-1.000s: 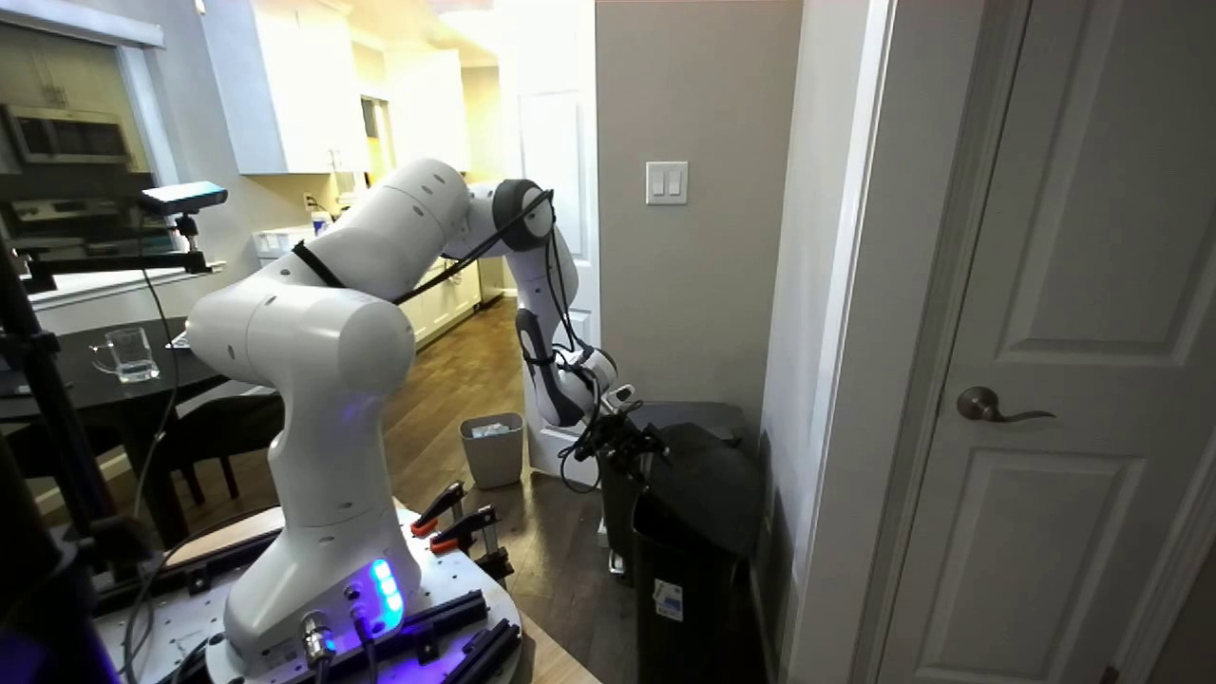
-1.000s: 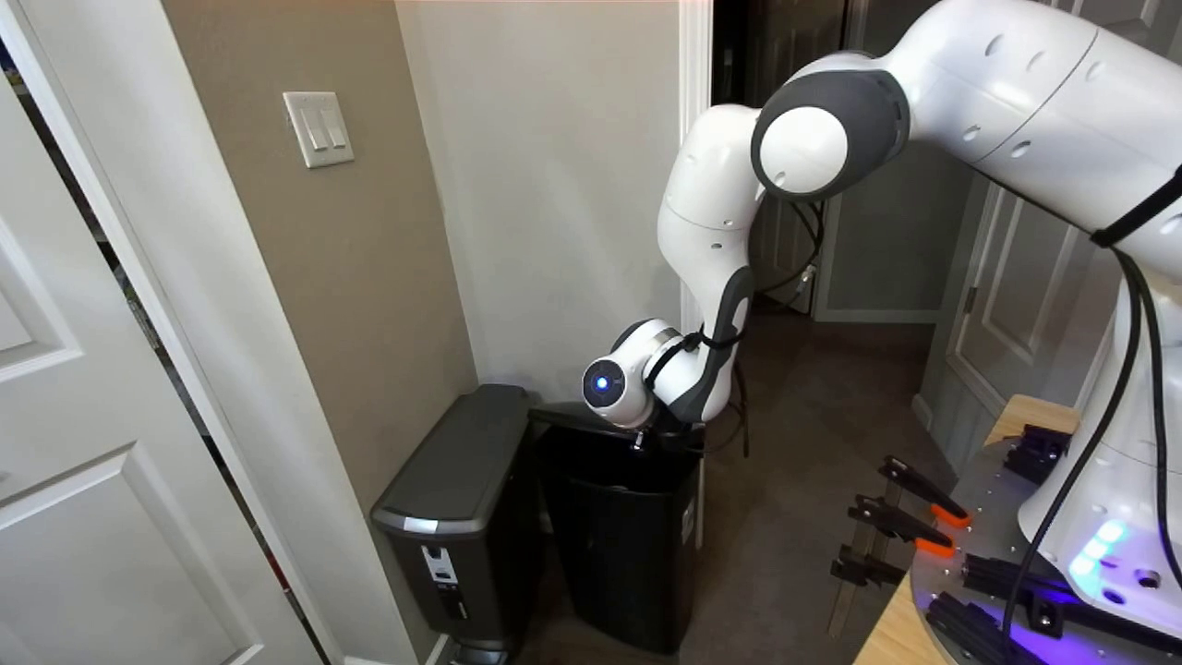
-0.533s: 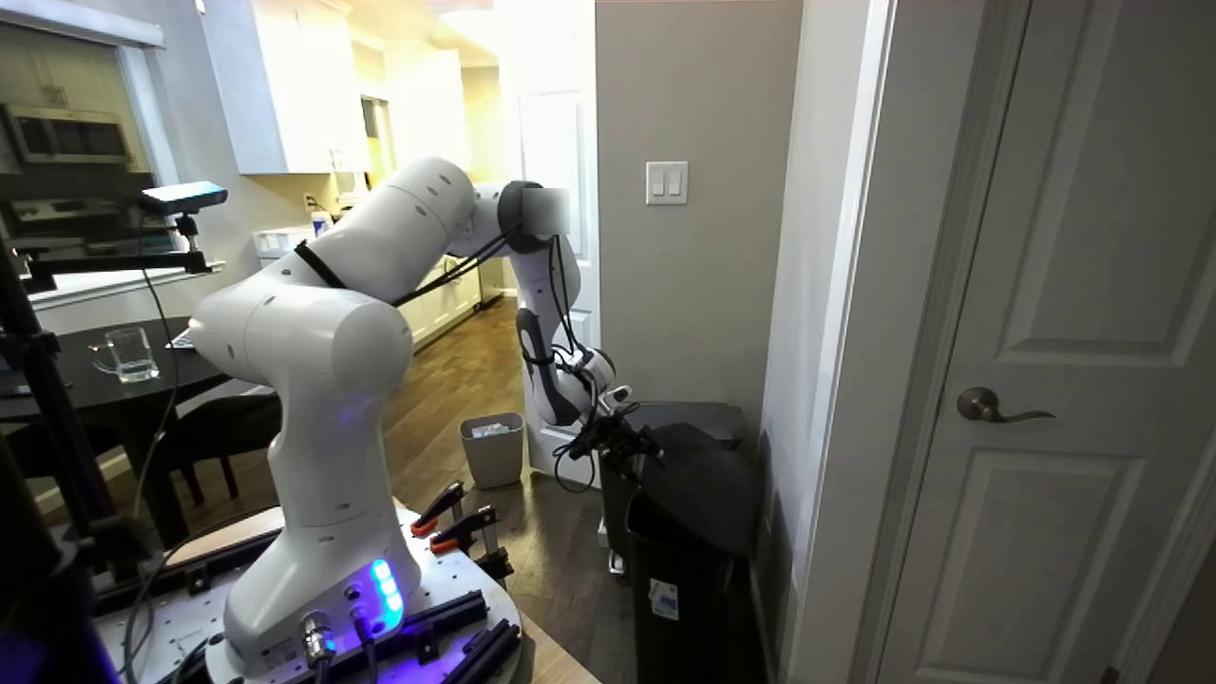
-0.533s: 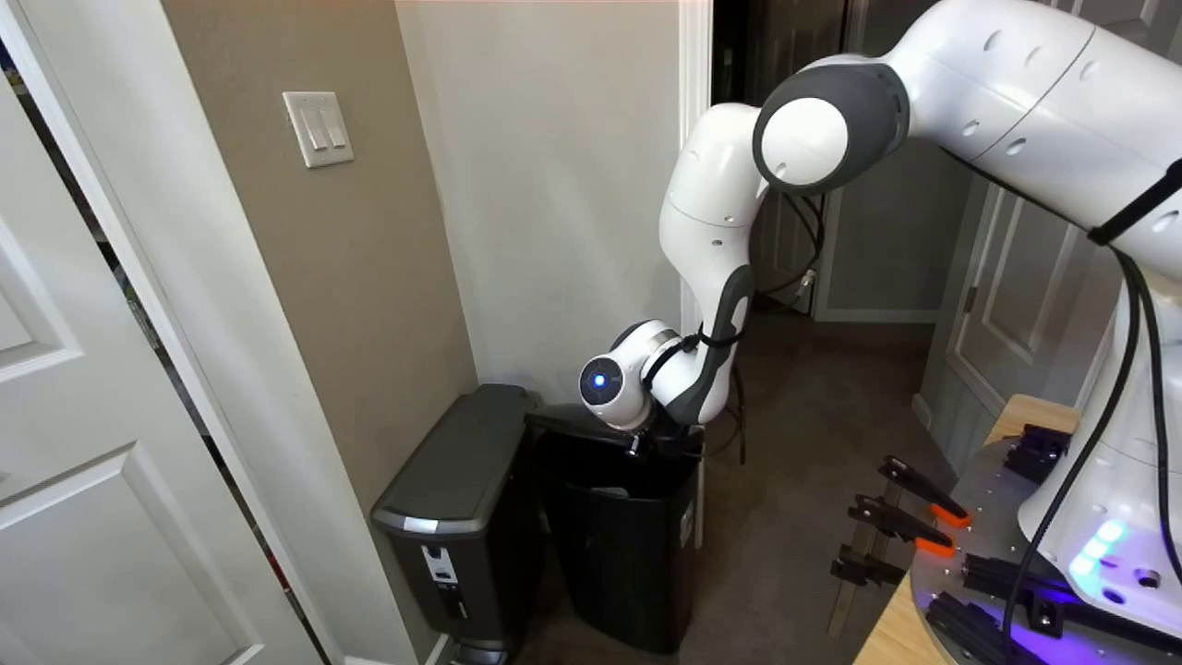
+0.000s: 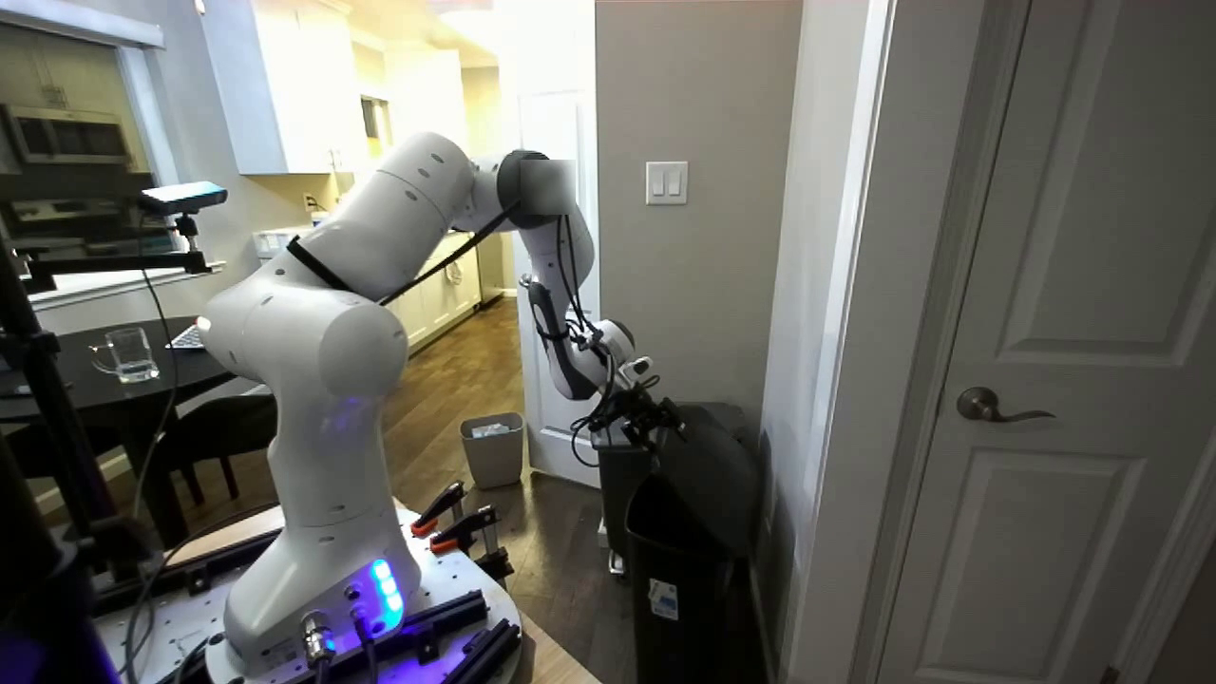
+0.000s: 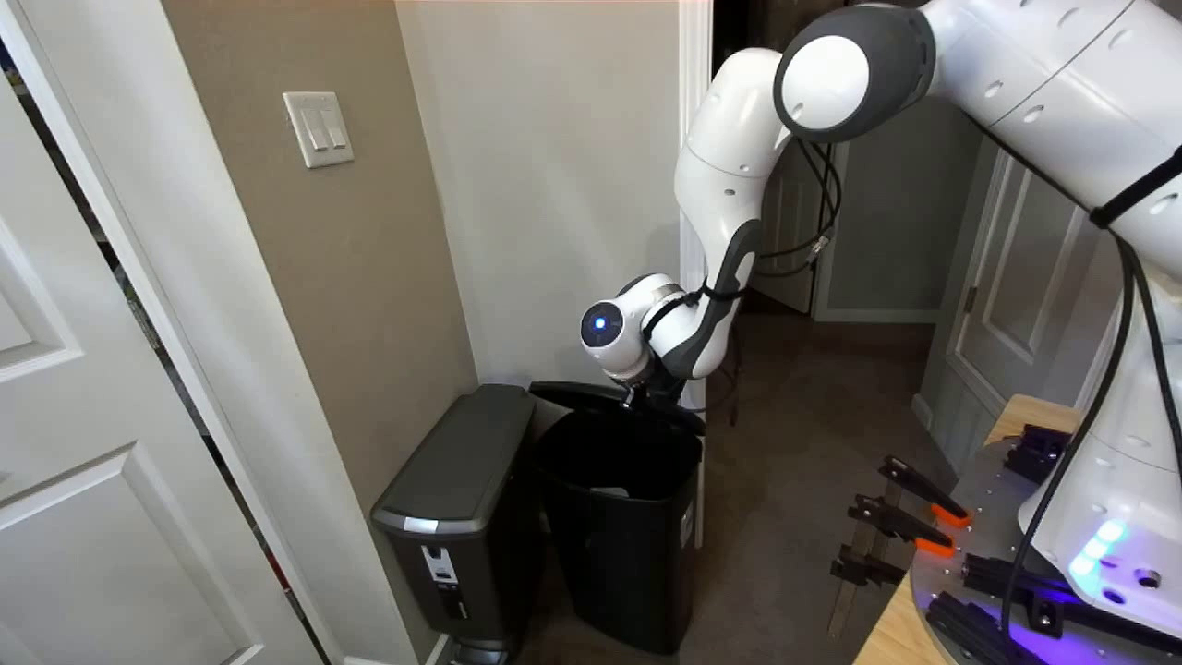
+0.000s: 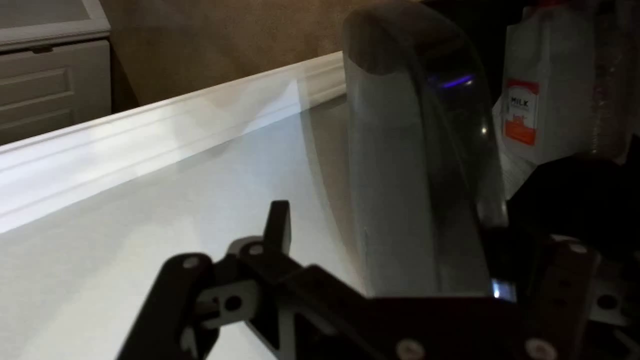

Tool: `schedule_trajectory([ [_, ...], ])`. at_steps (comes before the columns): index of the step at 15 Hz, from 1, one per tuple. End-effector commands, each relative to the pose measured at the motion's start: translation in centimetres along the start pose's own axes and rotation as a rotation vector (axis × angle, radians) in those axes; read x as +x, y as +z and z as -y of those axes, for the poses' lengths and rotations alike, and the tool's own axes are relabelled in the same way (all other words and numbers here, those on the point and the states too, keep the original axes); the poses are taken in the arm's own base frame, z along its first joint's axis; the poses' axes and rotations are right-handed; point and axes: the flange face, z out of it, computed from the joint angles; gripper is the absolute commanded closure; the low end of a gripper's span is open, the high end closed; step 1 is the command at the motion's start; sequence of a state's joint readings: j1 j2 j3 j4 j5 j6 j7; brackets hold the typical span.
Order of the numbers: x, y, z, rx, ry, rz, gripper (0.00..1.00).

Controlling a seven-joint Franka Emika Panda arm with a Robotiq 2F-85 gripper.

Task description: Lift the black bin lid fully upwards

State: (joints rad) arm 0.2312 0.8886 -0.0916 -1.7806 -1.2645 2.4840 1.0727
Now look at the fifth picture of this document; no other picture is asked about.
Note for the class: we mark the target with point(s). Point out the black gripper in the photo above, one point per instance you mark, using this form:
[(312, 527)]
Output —
[(635, 406)]

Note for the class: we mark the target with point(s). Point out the black bin lid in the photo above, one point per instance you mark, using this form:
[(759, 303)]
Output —
[(716, 477)]

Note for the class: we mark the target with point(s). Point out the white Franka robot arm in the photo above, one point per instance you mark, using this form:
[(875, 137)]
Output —
[(316, 380)]

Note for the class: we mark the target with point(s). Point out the black trash bin body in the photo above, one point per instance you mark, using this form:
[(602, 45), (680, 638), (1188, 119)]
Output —
[(686, 622)]

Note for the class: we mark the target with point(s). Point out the gray step trash can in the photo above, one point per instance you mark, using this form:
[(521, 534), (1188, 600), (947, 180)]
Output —
[(619, 494)]

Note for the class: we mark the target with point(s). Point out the small gray wastebasket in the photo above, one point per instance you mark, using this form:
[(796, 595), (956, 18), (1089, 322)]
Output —
[(491, 452)]

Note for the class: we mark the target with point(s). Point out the white kitchen base cabinets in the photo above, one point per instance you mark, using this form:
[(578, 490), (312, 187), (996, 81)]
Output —
[(440, 297)]

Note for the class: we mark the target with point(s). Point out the silver robot mounting plate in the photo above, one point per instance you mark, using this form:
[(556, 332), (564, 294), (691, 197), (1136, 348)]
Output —
[(440, 580)]

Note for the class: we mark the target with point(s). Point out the white panel door with lever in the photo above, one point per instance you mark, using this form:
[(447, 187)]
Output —
[(1076, 252)]

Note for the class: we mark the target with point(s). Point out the dark wooden chair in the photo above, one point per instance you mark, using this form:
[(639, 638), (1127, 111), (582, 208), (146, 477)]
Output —
[(224, 423)]

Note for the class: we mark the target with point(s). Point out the clear glass pitcher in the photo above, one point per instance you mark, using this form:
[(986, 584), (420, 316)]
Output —
[(127, 362)]

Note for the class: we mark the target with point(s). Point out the black tripod stand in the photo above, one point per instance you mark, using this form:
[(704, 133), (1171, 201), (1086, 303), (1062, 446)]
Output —
[(59, 432)]

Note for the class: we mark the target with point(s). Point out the dark dining table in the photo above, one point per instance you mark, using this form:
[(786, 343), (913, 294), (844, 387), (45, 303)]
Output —
[(51, 380)]

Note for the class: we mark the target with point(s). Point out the dark microwave oven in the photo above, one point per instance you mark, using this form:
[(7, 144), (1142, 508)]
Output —
[(51, 137)]

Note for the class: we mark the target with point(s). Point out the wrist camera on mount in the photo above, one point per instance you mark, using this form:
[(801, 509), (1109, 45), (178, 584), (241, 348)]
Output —
[(635, 375)]

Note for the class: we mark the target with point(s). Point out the white double light switch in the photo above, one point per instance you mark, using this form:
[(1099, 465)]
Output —
[(668, 185)]

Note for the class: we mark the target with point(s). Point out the black mounting bracket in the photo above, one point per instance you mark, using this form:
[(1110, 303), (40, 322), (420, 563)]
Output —
[(488, 647), (433, 622)]

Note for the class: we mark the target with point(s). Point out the white kitchen wall cabinets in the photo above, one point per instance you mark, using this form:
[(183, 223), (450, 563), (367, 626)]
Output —
[(292, 90)]

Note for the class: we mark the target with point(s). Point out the black stereo camera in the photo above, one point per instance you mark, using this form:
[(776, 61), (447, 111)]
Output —
[(183, 194)]

